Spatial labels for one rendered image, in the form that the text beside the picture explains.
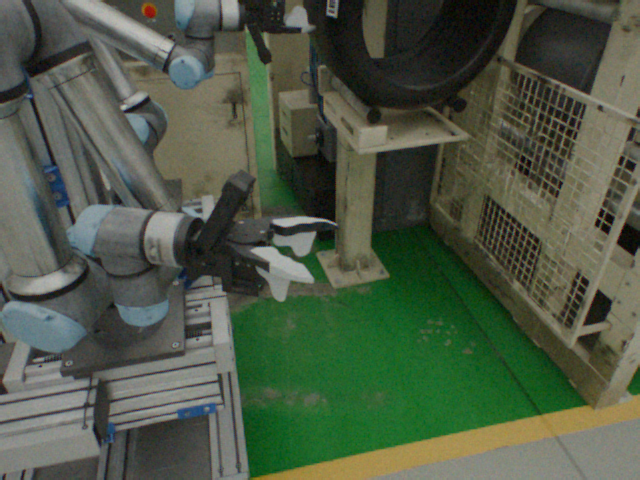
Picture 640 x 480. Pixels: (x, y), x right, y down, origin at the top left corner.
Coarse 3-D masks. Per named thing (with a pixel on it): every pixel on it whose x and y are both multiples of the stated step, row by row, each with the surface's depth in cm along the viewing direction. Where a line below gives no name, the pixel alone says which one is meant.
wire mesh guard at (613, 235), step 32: (512, 64) 155; (512, 96) 158; (576, 96) 133; (448, 160) 203; (512, 160) 164; (608, 160) 128; (448, 192) 207; (480, 224) 188; (512, 224) 170; (608, 224) 131; (608, 256) 133; (512, 288) 175; (576, 288) 146; (544, 320) 161; (576, 320) 148
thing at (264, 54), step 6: (246, 24) 131; (252, 24) 130; (252, 30) 131; (258, 30) 131; (252, 36) 132; (258, 36) 132; (258, 42) 133; (258, 48) 134; (264, 48) 134; (258, 54) 136; (264, 54) 135; (270, 54) 136; (264, 60) 136; (270, 60) 136
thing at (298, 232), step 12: (300, 216) 72; (276, 228) 70; (288, 228) 69; (300, 228) 70; (312, 228) 71; (324, 228) 71; (336, 228) 72; (276, 240) 71; (288, 240) 72; (300, 240) 72; (312, 240) 73; (300, 252) 73
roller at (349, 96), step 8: (336, 80) 168; (336, 88) 168; (344, 88) 162; (344, 96) 162; (352, 96) 156; (352, 104) 156; (360, 104) 150; (368, 104) 148; (360, 112) 150; (368, 112) 145; (376, 112) 146; (368, 120) 146; (376, 120) 147
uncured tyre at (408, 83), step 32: (320, 0) 129; (352, 0) 125; (448, 0) 161; (480, 0) 156; (512, 0) 138; (320, 32) 134; (352, 32) 129; (448, 32) 166; (480, 32) 156; (352, 64) 134; (384, 64) 166; (416, 64) 169; (448, 64) 163; (480, 64) 145; (384, 96) 142; (416, 96) 145; (448, 96) 150
